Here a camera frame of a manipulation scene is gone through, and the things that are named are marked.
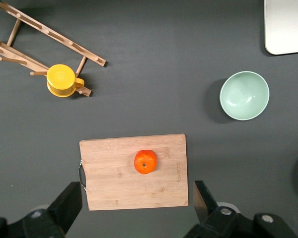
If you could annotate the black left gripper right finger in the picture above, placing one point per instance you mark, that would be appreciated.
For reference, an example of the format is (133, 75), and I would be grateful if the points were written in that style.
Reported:
(208, 210)

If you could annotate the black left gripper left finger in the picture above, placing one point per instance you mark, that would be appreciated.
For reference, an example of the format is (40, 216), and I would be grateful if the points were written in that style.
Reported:
(64, 205)

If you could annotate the orange fruit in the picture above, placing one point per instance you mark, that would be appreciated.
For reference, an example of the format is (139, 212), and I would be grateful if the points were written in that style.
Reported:
(145, 161)

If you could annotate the wooden cutting board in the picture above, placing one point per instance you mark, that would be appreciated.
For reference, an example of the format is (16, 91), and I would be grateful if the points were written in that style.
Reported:
(134, 173)

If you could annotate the pale green bowl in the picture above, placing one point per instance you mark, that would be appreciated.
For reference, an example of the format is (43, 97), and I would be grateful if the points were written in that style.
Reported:
(244, 95)

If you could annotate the yellow cup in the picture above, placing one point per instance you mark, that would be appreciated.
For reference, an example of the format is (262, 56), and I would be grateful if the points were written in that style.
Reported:
(60, 79)

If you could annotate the wooden peg drying rack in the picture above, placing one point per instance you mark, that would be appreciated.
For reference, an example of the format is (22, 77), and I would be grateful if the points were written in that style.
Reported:
(64, 41)

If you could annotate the cream bear print tray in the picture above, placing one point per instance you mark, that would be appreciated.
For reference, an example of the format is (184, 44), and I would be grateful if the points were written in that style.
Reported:
(285, 24)

